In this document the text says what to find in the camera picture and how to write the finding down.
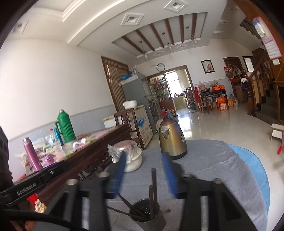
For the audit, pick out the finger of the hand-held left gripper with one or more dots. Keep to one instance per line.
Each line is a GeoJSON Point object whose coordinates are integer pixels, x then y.
{"type": "Point", "coordinates": [56, 170]}

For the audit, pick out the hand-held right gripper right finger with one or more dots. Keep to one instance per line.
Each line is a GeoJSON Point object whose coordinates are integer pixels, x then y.
{"type": "Point", "coordinates": [169, 175]}

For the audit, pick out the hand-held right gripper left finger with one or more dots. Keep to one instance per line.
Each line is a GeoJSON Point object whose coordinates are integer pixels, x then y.
{"type": "Point", "coordinates": [118, 175]}

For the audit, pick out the dark chopstick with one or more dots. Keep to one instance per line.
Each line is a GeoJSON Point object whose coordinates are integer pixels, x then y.
{"type": "Point", "coordinates": [127, 204]}
{"type": "Point", "coordinates": [119, 210]}
{"type": "Point", "coordinates": [150, 200]}
{"type": "Point", "coordinates": [154, 188]}

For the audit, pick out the metal utensil holder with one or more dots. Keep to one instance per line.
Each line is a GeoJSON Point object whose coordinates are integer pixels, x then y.
{"type": "Point", "coordinates": [155, 223]}

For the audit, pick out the purple cup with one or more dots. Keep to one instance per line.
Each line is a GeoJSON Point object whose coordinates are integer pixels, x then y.
{"type": "Point", "coordinates": [47, 159]}

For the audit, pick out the red patterned packet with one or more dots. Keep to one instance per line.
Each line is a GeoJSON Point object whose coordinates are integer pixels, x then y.
{"type": "Point", "coordinates": [36, 203]}

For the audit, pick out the white ceramic bowl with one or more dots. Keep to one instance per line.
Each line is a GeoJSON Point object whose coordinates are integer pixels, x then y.
{"type": "Point", "coordinates": [134, 164]}

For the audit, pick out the purple thermos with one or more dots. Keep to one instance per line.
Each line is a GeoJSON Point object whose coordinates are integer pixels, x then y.
{"type": "Point", "coordinates": [32, 155]}

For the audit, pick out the carved wooden table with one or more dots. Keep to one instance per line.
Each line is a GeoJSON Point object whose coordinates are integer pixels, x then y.
{"type": "Point", "coordinates": [93, 155]}

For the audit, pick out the blue bottle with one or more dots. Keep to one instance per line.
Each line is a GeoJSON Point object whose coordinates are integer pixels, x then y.
{"type": "Point", "coordinates": [58, 136]}

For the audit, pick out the brass electric kettle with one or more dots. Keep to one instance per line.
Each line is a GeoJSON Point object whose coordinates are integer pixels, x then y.
{"type": "Point", "coordinates": [173, 142]}

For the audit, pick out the clear red-capped bottle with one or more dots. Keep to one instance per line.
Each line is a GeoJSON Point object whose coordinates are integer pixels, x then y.
{"type": "Point", "coordinates": [51, 136]}

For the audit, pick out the crumpled white tissue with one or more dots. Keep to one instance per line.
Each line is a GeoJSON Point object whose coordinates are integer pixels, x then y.
{"type": "Point", "coordinates": [78, 143]}

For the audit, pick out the green thermos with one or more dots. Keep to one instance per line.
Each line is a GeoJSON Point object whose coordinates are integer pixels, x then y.
{"type": "Point", "coordinates": [66, 128]}

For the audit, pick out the grey cloth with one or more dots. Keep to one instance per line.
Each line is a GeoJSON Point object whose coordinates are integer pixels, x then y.
{"type": "Point", "coordinates": [210, 162]}

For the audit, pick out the round fan heater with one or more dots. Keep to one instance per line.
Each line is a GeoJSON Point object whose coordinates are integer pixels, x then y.
{"type": "Point", "coordinates": [158, 125]}

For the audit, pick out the small white freezer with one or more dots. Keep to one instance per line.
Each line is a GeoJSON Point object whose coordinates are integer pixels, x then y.
{"type": "Point", "coordinates": [109, 122]}

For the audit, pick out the printed chest freezer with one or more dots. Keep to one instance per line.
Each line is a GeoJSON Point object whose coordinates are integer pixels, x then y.
{"type": "Point", "coordinates": [142, 126]}

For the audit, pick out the wooden chair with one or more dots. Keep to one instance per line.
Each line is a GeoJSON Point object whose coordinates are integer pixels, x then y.
{"type": "Point", "coordinates": [124, 117]}

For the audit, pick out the blue water jug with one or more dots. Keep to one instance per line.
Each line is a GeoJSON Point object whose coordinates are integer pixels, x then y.
{"type": "Point", "coordinates": [170, 114]}

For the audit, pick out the white rice cooker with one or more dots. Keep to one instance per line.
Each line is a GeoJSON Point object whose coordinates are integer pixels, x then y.
{"type": "Point", "coordinates": [130, 104]}

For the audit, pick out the grey refrigerator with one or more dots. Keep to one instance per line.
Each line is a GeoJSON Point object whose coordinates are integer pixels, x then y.
{"type": "Point", "coordinates": [137, 93]}

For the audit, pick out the glass shelf of goods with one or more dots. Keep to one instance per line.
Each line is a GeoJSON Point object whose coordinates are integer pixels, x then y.
{"type": "Point", "coordinates": [158, 91]}

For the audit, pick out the blue cloth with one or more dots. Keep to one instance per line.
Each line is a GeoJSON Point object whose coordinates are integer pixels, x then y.
{"type": "Point", "coordinates": [255, 168]}

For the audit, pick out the large orange box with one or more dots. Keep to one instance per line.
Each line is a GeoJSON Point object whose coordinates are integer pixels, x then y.
{"type": "Point", "coordinates": [221, 103]}

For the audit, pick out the dark wooden side table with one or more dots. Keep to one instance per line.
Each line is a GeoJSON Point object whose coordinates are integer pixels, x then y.
{"type": "Point", "coordinates": [213, 95]}

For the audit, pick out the wooden lattice door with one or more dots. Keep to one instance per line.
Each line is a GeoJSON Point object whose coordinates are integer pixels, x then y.
{"type": "Point", "coordinates": [114, 84]}

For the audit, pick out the clear water jug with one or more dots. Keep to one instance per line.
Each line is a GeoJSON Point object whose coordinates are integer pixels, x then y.
{"type": "Point", "coordinates": [234, 101]}

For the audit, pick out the red stick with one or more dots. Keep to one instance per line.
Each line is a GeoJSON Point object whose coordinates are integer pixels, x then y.
{"type": "Point", "coordinates": [280, 148]}

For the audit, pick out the framed flower picture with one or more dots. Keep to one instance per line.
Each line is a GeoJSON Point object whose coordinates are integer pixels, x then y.
{"type": "Point", "coordinates": [208, 66]}

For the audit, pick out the small white stool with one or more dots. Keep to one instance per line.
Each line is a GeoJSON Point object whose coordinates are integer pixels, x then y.
{"type": "Point", "coordinates": [277, 131]}

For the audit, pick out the wooden staircase railing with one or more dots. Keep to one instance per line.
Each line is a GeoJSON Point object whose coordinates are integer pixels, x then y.
{"type": "Point", "coordinates": [261, 88]}

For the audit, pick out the round wall clock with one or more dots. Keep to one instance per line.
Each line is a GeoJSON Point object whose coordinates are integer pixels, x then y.
{"type": "Point", "coordinates": [160, 66]}

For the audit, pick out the pink wall calendar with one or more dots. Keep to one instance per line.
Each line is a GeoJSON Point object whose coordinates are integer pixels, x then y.
{"type": "Point", "coordinates": [267, 40]}

